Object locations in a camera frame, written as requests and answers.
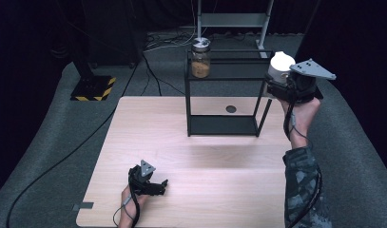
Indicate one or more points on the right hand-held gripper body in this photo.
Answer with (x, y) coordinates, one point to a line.
(311, 70)

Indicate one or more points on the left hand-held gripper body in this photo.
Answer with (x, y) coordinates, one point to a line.
(146, 168)

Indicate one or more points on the black metal shelf rack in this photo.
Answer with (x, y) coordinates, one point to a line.
(224, 125)

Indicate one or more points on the glass jar with silver lid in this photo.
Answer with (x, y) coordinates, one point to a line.
(200, 63)

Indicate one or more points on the person's left hand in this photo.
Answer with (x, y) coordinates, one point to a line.
(142, 199)

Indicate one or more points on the person's right hand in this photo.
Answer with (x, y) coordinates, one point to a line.
(305, 112)

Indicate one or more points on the round black table grommet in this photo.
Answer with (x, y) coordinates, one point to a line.
(231, 109)

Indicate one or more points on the grey tape strip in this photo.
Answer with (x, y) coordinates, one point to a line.
(83, 206)

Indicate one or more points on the grey metal stand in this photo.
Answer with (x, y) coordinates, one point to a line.
(232, 19)

